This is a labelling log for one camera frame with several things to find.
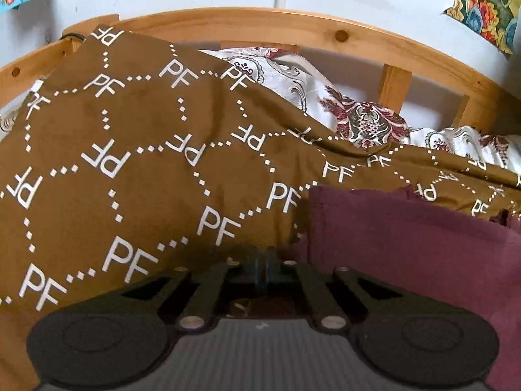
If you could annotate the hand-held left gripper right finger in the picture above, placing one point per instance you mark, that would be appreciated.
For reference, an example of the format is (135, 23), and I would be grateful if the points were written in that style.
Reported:
(272, 271)

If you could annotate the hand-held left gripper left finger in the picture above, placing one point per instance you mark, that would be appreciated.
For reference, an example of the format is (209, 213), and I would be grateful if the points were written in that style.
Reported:
(257, 271)

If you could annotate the maroon sweater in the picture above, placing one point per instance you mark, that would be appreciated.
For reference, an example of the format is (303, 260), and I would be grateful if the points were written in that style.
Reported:
(407, 244)

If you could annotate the brown printed blanket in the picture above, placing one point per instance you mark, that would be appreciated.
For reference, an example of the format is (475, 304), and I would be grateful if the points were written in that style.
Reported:
(142, 171)

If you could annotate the floral bedsheet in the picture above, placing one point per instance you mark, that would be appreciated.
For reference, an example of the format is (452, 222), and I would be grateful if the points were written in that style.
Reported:
(366, 118)

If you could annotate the colourful landscape poster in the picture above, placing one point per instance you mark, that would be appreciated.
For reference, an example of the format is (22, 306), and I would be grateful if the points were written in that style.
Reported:
(484, 8)

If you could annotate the wooden bed frame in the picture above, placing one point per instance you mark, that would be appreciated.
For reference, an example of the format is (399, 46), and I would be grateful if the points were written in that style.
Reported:
(285, 22)

